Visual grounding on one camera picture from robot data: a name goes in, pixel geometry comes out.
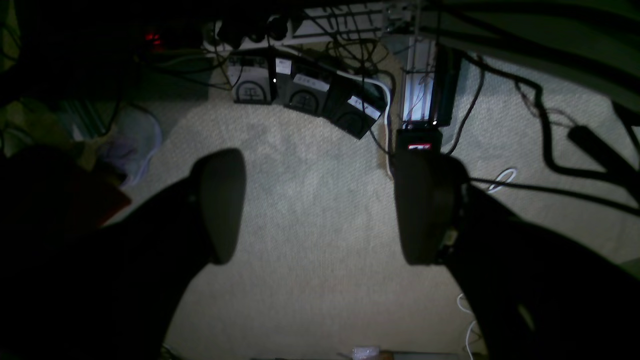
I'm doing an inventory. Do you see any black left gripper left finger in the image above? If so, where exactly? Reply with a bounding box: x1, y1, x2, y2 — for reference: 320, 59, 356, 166
1, 148, 247, 360

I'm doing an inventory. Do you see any black foot pedal left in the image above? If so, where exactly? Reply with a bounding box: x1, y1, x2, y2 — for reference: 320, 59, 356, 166
226, 48, 275, 105

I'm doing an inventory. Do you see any black foot pedal middle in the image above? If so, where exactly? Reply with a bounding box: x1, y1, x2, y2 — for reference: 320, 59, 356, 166
274, 52, 333, 117

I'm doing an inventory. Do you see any white cable on carpet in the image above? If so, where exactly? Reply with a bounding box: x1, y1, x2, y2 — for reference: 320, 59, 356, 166
335, 70, 396, 179

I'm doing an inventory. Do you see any aluminium table leg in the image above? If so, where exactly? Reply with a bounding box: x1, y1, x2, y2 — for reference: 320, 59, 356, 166
397, 35, 462, 129

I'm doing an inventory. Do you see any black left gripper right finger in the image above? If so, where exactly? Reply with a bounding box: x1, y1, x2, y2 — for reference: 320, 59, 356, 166
394, 150, 640, 360

